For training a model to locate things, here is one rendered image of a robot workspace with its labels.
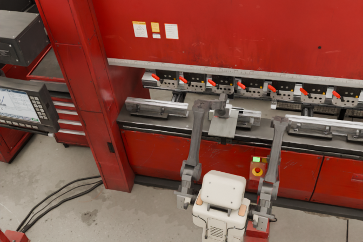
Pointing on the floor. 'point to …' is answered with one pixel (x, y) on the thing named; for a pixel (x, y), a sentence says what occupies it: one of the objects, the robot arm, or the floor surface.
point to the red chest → (45, 69)
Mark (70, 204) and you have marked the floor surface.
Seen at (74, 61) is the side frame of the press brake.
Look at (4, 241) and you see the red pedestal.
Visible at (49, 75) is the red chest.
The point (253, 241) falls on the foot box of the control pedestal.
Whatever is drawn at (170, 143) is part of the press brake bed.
